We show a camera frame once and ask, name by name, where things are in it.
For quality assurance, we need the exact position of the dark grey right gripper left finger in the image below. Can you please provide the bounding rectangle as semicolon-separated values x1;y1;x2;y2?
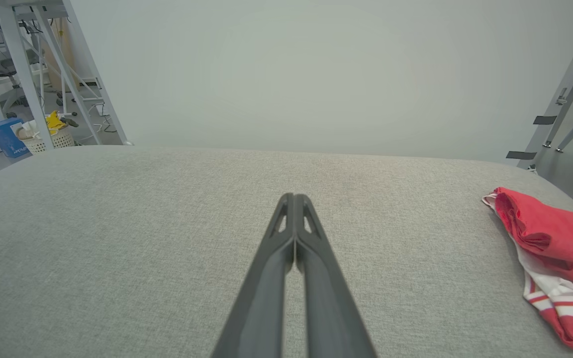
211;192;296;358

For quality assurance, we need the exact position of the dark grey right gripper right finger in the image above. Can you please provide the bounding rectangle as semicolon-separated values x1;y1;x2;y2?
294;193;378;358

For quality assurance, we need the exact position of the red white Bulls jersey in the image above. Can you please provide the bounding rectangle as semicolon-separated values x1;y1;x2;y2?
481;186;573;355

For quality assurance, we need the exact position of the grey fabric sofa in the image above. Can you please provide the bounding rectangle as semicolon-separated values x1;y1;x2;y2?
0;145;573;358

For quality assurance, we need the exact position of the white laundry basket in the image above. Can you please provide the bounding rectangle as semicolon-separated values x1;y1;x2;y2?
20;123;76;154

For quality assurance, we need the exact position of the yellow cloth item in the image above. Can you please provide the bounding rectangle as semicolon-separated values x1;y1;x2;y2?
44;110;68;132

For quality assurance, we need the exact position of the blue cardboard box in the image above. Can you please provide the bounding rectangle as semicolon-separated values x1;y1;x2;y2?
0;117;32;159

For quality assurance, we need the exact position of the grey office chair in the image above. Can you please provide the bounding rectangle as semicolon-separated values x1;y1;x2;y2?
0;47;43;120

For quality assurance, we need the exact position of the white metal table frame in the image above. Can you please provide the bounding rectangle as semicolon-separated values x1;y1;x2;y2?
0;0;105;147

